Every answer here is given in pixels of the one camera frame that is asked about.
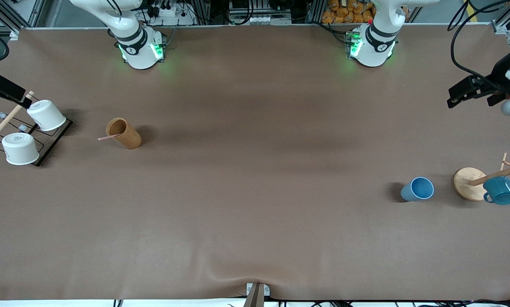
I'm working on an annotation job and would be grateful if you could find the light blue plastic cup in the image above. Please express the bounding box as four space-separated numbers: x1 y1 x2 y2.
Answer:
400 177 435 202

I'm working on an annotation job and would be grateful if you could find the white paper cup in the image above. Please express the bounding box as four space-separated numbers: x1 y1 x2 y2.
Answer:
27 100 67 132
1 132 40 166

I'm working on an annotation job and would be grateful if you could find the wooden mug tree stand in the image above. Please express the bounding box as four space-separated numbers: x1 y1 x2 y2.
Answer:
452 153 510 202

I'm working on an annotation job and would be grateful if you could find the teal enamel mug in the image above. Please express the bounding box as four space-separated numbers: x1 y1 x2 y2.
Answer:
483 176 510 206

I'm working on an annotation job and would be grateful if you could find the brown wooden cylinder holder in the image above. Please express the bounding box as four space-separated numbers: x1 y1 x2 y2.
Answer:
106 117 142 150

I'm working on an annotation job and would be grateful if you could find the bag of orange buns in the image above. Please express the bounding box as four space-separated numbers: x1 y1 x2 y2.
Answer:
321 0 375 24

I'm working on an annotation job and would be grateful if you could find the white power strip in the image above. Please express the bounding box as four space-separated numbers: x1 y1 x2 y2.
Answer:
152 1 194 20

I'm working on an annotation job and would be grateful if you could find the brown table cover sheet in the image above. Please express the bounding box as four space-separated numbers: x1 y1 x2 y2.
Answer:
0 23 510 301

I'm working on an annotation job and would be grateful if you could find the aluminium frame profile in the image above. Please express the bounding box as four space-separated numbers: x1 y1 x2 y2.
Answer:
492 0 510 35
0 0 47 29

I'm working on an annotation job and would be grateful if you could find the grey metal camera bracket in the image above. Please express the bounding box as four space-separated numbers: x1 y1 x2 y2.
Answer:
246 282 271 307

